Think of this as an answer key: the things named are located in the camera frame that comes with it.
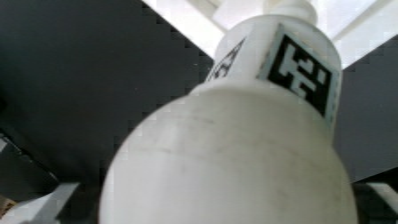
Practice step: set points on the white lamp base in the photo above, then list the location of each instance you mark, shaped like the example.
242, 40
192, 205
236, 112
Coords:
338, 11

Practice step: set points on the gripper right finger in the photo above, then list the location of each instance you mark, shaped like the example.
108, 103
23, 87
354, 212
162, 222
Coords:
384, 207

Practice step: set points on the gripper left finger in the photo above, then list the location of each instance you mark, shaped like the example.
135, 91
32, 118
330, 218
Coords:
39, 210

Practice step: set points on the white lamp bulb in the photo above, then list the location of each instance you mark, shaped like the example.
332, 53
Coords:
226, 161

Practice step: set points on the white U-shaped fence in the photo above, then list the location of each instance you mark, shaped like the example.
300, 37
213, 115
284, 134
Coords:
355, 41

